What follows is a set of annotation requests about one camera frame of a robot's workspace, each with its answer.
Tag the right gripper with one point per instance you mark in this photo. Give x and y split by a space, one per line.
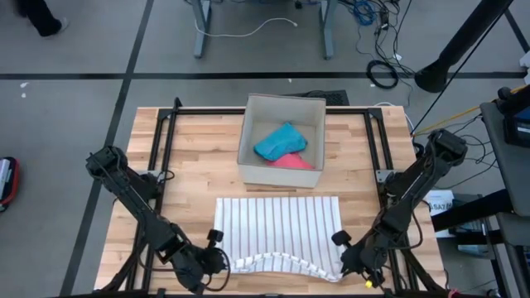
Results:
364 258

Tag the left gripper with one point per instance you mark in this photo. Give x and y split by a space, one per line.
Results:
194 262

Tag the white red-striped towel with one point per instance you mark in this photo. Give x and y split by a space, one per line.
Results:
281 223

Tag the beige fabric storage box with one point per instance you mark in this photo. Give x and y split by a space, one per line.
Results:
281 178

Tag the pink towel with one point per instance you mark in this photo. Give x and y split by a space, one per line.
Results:
290 162

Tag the teal towel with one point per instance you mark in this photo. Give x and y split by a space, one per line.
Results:
279 142

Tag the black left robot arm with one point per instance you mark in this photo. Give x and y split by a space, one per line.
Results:
132 198

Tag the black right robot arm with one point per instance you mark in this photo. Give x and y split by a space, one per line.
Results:
410 190

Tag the white printed paper label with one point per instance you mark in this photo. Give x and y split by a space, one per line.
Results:
441 203

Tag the black beam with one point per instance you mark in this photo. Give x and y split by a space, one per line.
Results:
476 211

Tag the grey side table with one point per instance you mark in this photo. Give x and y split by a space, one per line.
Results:
505 174

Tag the dark blue device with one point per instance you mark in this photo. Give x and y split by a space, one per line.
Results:
517 128

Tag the red and black bag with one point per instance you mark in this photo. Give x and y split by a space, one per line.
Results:
10 182

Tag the thin black slanted rod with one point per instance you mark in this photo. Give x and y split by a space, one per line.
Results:
455 75

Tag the grey desk leg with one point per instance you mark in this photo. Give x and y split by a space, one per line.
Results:
200 33
328 33

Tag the thick black stand pole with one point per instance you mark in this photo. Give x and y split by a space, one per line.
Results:
455 45

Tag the white items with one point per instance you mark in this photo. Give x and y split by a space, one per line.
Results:
526 62

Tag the person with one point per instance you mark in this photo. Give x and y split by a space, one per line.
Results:
41 18

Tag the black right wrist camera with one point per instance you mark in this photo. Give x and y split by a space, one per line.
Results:
341 238

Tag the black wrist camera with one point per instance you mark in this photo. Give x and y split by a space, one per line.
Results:
215 236
341 238

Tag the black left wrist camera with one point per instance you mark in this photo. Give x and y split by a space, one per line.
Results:
215 236

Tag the black aluminium table frame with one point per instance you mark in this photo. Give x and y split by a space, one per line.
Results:
207 111

